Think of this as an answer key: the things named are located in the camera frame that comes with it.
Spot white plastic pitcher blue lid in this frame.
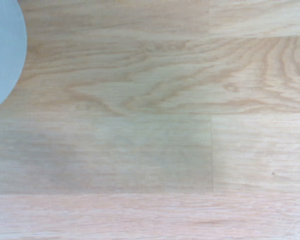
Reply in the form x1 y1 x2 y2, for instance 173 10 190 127
0 0 28 114

